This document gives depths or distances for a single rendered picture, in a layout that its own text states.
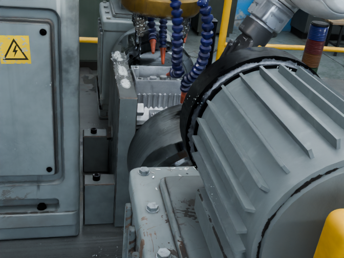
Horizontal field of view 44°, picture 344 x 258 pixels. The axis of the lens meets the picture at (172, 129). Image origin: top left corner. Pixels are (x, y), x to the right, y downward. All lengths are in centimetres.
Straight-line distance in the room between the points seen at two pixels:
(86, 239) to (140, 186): 47
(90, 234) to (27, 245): 14
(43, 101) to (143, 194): 35
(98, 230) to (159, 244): 57
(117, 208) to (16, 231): 23
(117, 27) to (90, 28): 273
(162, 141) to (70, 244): 39
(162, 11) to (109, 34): 56
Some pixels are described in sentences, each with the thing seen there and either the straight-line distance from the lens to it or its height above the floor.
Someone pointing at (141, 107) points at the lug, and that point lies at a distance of 99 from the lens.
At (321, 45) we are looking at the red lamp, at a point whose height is 115.
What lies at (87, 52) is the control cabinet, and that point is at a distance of 423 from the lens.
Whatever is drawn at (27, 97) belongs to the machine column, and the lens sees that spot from 85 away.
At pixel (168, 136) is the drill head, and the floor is 115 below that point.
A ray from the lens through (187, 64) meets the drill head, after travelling 128.
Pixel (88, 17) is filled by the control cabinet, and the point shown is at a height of 53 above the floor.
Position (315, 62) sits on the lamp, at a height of 109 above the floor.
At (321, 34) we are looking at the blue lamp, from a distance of 148.
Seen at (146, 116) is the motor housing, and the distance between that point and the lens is 101.
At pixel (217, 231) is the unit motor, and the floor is 120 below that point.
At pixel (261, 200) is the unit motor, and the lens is 34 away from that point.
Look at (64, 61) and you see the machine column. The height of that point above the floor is 123.
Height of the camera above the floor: 150
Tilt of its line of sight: 27 degrees down
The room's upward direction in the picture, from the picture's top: 6 degrees clockwise
